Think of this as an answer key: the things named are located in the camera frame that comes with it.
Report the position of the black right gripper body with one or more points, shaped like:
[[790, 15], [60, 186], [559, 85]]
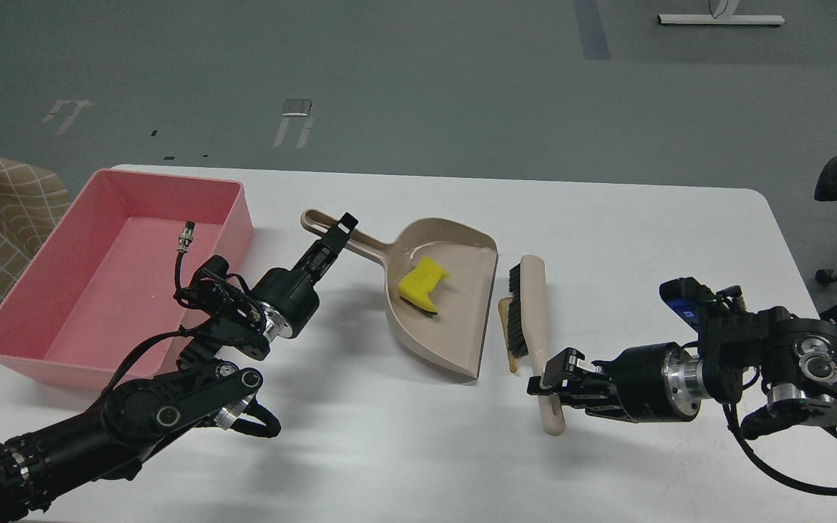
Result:
[[658, 383]]

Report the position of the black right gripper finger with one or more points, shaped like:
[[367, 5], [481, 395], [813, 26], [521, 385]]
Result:
[[597, 406], [568, 374]]

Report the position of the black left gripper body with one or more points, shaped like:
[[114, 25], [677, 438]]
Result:
[[291, 293]]

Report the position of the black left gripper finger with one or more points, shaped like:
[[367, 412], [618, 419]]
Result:
[[339, 234], [315, 262]]

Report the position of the beige hand brush black bristles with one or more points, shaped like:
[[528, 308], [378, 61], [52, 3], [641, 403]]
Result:
[[528, 323]]

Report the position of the triangular bread slice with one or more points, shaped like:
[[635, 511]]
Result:
[[503, 312]]

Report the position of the yellow sponge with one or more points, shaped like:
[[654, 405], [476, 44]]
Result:
[[416, 286]]

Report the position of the beige plastic dustpan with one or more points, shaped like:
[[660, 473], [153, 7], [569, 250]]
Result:
[[453, 339]]

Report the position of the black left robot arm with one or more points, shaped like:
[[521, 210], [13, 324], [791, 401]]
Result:
[[174, 381]]

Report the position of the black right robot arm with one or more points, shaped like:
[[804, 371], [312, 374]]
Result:
[[770, 370]]

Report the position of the pink plastic bin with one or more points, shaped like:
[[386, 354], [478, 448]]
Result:
[[104, 279]]

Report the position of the white table leg base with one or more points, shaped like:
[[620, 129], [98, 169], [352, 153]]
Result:
[[723, 13]]

